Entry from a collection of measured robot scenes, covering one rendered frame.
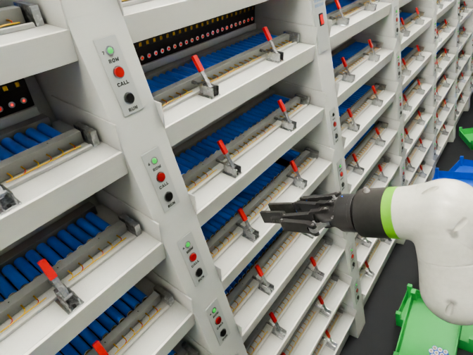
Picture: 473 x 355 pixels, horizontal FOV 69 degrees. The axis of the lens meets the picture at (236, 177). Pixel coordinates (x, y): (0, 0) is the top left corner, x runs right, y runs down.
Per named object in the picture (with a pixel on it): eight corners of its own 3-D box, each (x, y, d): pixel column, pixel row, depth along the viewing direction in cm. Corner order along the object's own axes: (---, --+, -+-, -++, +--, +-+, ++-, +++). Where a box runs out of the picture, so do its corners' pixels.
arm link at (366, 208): (391, 173, 63) (374, 200, 57) (407, 226, 66) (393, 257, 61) (360, 176, 67) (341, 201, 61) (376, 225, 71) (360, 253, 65)
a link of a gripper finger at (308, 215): (335, 222, 70) (333, 225, 69) (287, 225, 77) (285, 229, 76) (329, 205, 69) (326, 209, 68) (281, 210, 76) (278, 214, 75)
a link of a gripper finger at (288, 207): (291, 203, 78) (292, 201, 79) (267, 204, 83) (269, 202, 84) (295, 215, 79) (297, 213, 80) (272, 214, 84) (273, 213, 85)
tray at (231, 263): (330, 172, 121) (334, 149, 116) (222, 294, 83) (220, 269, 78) (281, 153, 131) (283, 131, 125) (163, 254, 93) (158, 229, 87)
